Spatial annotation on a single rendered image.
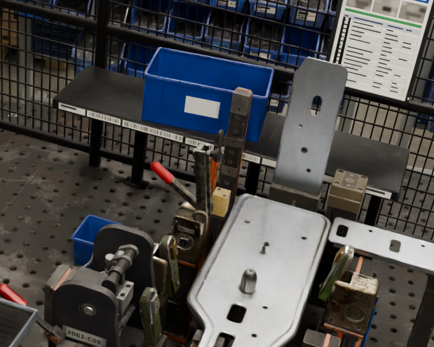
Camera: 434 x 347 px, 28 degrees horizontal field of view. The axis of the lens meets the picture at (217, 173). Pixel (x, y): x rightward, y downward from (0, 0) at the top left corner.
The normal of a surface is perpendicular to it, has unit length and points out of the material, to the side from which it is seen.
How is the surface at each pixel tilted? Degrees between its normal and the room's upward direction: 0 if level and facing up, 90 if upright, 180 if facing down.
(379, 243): 0
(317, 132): 90
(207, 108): 90
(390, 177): 0
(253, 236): 0
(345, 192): 89
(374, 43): 90
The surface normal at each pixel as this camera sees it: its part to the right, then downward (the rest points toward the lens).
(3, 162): 0.13, -0.82
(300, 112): -0.30, 0.50
